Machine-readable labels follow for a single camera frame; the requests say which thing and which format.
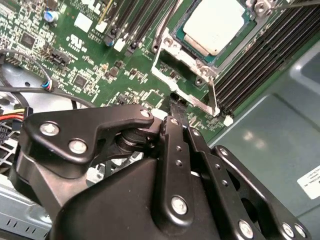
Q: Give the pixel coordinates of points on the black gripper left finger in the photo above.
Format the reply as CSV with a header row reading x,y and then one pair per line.
x,y
100,120

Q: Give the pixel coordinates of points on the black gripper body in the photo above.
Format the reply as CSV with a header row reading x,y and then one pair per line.
x,y
112,212

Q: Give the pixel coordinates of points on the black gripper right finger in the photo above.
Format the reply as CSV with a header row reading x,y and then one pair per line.
x,y
250,190

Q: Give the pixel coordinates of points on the metal socket cover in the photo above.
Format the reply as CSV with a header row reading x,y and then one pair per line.
x,y
203,105

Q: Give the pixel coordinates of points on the silver CPU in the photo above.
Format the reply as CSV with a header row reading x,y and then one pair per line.
x,y
215,25

